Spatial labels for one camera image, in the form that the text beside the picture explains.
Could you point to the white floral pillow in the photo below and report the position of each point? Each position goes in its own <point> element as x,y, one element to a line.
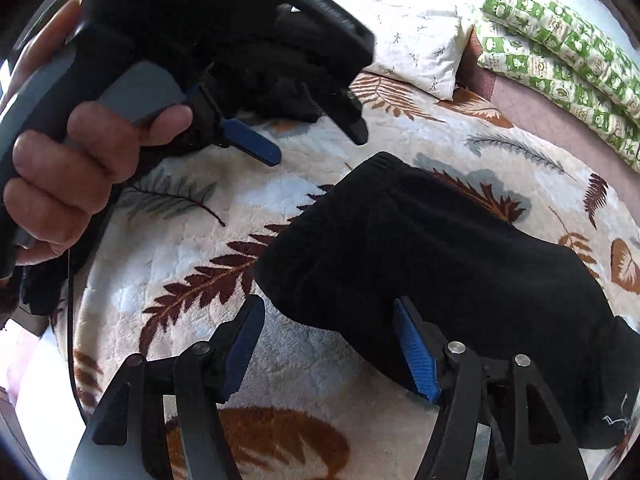
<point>420,55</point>

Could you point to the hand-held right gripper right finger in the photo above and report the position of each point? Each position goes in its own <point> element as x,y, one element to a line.
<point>415,355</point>

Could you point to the person's left hand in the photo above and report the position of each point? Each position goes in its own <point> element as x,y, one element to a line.
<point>60,195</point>

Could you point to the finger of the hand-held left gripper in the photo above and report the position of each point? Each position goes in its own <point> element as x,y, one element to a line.
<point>350,115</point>
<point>252,142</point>

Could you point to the pink bed sheet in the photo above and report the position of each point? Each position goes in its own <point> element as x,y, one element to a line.
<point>540,110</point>

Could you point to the leaf print fleece blanket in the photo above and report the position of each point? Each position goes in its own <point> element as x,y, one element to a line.
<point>200,240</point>

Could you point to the green patterned folded quilt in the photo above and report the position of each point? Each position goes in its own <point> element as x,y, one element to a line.
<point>550,45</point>

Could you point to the black pants with yellow patch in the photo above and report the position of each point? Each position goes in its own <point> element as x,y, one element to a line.
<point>425,260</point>

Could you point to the dark cloth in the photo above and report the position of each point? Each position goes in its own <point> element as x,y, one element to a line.
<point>285,105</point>

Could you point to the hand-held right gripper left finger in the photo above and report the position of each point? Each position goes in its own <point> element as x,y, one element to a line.
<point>242,350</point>

